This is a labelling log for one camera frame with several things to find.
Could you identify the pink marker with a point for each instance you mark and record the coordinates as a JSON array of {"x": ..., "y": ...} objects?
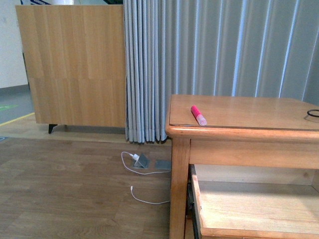
[{"x": 198, "y": 116}]

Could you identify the wooden drawer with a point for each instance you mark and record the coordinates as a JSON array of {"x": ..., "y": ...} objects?
[{"x": 237, "y": 202}]

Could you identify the white charger plug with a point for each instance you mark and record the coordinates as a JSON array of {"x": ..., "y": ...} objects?
[{"x": 135, "y": 157}]

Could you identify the closed floor socket cover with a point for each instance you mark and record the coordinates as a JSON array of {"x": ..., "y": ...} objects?
[{"x": 163, "y": 165}]

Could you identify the open floor socket box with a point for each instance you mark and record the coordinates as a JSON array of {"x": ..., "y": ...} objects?
[{"x": 143, "y": 162}]

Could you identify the wooden nightstand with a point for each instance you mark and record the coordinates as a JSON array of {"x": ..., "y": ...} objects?
[{"x": 240, "y": 131}]

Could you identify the light wooden cabinet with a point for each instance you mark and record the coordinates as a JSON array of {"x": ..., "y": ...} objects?
[{"x": 75, "y": 63}]

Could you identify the grey pleated curtain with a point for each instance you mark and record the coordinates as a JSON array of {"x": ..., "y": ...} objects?
[{"x": 252, "y": 48}]

